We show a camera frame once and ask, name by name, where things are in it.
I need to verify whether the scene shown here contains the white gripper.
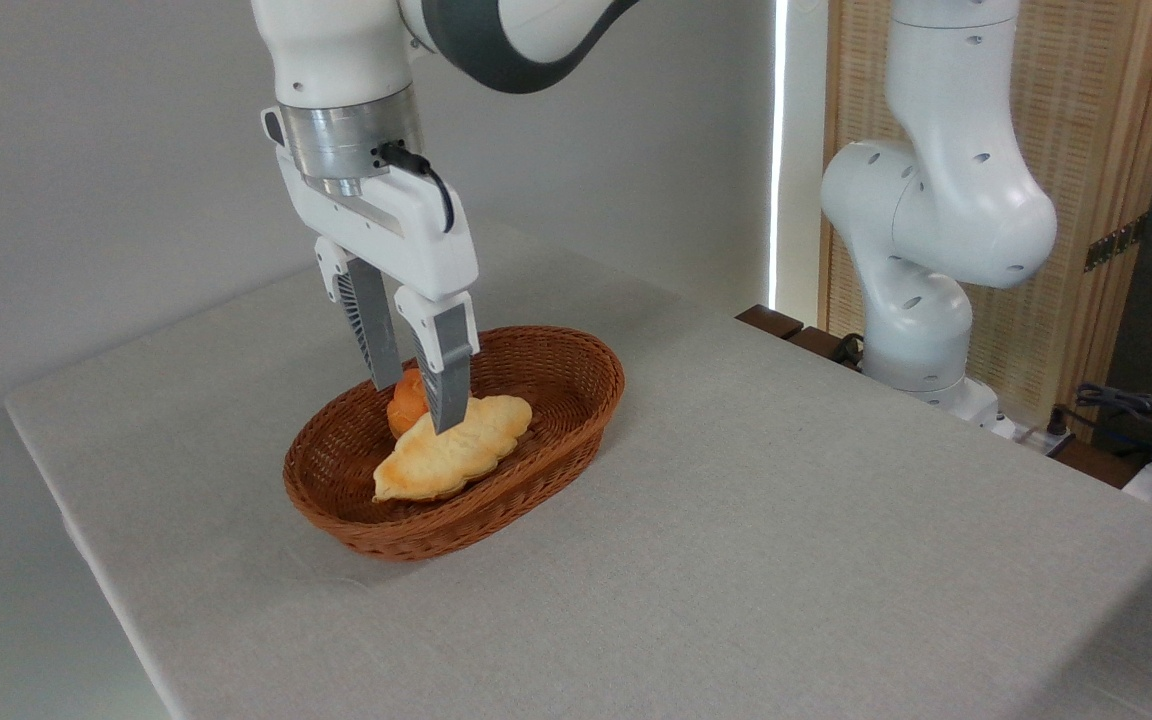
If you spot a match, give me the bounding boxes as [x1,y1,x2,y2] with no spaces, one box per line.
[261,105,481,435]

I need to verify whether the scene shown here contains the round orange bread bun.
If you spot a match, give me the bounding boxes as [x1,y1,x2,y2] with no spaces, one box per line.
[387,368,432,439]

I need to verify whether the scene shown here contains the leaf-shaped bread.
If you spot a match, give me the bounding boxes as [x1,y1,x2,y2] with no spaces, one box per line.
[373,395,534,503]

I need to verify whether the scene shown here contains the brown wicker basket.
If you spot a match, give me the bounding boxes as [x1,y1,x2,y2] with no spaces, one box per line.
[283,325,626,562]

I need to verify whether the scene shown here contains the dark wooden board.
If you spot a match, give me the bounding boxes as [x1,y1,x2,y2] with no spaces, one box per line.
[736,305,867,373]

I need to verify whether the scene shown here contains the grey tablecloth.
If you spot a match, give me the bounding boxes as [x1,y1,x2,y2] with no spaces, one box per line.
[4,222,1152,720]

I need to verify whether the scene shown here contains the black screen hinge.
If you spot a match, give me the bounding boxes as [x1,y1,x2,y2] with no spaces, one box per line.
[1084,215,1149,273]

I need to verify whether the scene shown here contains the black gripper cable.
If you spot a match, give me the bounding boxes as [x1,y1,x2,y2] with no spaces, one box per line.
[379,142,456,234]

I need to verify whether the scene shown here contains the tangled dark cables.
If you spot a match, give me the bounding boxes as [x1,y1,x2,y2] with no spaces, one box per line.
[1048,383,1152,471]

